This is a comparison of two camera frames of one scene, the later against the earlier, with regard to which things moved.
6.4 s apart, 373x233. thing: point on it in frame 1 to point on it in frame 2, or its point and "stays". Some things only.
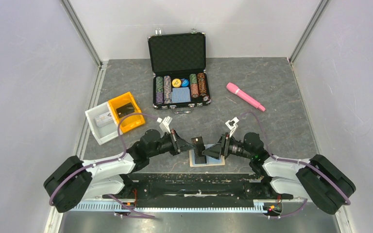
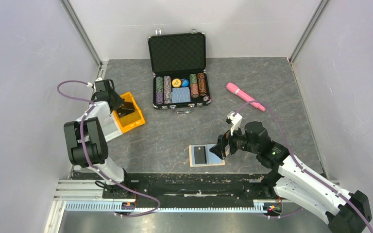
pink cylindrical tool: x=233 y=88 stays
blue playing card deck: x=180 y=94 stays
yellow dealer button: x=176 y=82 stays
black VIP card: x=199 y=147 to x=127 y=108
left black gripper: x=179 y=145 to x=120 y=101
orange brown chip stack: x=202 y=84 stays
